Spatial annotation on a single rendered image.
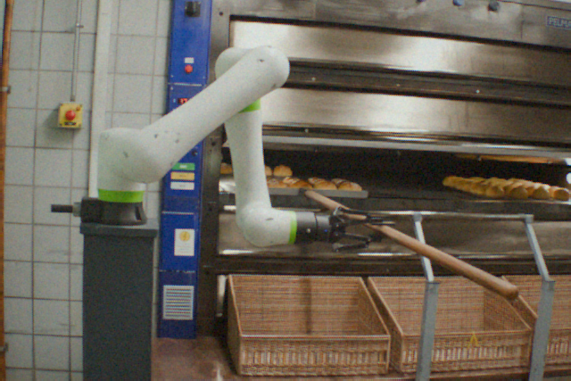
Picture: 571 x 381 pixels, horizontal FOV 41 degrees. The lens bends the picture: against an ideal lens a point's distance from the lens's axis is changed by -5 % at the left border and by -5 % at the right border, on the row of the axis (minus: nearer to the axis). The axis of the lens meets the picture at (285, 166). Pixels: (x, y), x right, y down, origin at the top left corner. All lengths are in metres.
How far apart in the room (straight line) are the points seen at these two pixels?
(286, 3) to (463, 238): 1.26
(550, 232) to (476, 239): 0.38
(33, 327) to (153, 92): 1.08
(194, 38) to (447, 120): 1.11
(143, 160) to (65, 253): 1.37
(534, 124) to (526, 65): 0.26
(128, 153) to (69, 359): 1.56
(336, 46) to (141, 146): 1.51
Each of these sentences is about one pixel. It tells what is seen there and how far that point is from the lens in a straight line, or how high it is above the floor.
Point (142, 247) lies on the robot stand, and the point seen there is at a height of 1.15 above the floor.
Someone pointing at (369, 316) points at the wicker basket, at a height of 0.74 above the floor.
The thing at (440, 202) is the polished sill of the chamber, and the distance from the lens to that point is 3.41.
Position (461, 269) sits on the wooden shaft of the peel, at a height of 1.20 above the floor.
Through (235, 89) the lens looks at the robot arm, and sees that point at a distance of 2.00.
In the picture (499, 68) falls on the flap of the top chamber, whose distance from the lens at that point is 3.49.
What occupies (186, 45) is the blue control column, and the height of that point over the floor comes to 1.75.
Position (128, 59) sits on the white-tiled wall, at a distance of 3.14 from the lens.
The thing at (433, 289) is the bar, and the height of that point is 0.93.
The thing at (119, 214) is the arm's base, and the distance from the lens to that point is 2.06.
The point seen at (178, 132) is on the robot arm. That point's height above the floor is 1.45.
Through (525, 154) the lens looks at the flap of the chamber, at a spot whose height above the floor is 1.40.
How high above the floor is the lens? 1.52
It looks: 4 degrees down
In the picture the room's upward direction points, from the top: 3 degrees clockwise
